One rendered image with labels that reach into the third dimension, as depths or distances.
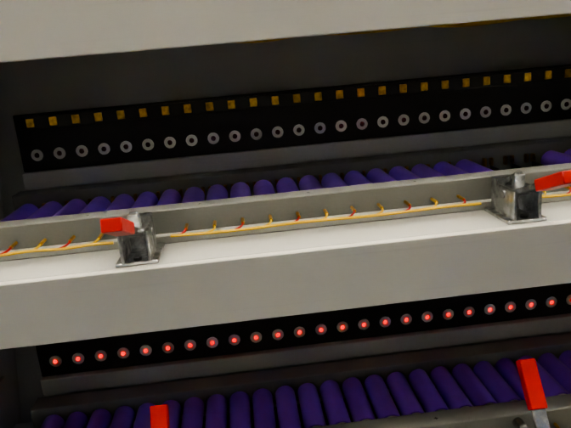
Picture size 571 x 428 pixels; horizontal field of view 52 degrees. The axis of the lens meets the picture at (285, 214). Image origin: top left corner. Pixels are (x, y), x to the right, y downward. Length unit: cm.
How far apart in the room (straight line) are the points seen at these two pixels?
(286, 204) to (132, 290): 13
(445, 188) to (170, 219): 21
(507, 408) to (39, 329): 35
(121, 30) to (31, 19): 6
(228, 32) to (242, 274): 17
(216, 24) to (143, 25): 5
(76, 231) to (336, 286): 19
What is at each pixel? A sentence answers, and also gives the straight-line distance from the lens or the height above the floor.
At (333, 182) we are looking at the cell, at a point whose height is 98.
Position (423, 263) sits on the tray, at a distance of 41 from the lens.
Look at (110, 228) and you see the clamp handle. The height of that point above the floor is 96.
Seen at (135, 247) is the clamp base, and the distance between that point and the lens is 43.
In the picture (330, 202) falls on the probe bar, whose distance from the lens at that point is 44.
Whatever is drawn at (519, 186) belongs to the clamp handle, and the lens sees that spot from 44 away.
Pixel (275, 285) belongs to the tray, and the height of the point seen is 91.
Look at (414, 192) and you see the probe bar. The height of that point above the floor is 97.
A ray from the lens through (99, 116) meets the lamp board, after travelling 57.
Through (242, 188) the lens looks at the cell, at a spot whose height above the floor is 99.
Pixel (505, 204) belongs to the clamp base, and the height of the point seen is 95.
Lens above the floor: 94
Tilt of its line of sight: 3 degrees up
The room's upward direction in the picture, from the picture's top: 6 degrees counter-clockwise
